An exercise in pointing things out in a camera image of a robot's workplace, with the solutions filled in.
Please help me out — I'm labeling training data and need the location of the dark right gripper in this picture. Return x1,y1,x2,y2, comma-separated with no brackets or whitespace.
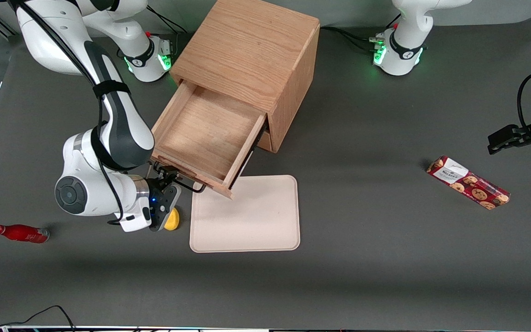
148,165,182,231

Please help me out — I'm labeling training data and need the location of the black drawer handle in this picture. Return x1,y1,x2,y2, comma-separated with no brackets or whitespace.
153,160,207,193

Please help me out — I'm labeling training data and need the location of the wooden drawer with light interior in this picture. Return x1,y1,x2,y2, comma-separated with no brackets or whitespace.
150,79,267,200

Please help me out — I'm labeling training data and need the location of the wooden drawer cabinet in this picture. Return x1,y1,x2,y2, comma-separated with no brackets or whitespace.
170,0,320,153

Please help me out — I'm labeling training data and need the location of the yellow lemon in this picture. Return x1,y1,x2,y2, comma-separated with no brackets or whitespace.
164,207,180,231

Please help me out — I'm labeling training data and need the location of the red cookie package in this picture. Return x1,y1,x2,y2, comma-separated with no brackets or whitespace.
426,156,510,210

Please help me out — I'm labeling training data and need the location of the cream rectangular tray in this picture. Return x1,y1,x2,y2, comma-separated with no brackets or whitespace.
189,175,301,253

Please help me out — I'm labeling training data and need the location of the red bottle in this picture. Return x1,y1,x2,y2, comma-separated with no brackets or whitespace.
0,224,50,244

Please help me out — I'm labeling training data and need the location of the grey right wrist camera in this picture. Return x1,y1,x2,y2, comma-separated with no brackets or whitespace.
120,207,152,232

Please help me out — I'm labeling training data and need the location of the black cable along right arm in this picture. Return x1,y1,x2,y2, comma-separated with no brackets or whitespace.
17,0,130,225

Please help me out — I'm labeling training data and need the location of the black cable behind cabinet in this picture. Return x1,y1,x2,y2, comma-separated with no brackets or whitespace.
339,30,379,52
320,26,379,42

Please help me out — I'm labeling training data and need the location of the black cable at table edge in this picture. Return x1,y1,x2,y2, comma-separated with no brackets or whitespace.
0,305,76,332

